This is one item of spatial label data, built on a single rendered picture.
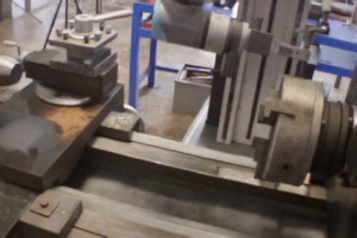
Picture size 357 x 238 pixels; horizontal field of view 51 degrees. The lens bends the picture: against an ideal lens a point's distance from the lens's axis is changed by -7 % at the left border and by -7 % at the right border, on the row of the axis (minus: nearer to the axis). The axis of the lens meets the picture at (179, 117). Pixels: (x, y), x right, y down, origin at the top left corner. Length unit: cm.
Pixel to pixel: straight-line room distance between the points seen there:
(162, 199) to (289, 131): 55
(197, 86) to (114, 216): 208
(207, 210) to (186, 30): 58
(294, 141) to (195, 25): 32
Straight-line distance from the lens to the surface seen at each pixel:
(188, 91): 302
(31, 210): 98
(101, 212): 102
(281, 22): 198
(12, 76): 112
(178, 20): 84
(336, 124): 88
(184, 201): 123
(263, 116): 88
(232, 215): 120
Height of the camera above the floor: 155
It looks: 30 degrees down
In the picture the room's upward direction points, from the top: 6 degrees clockwise
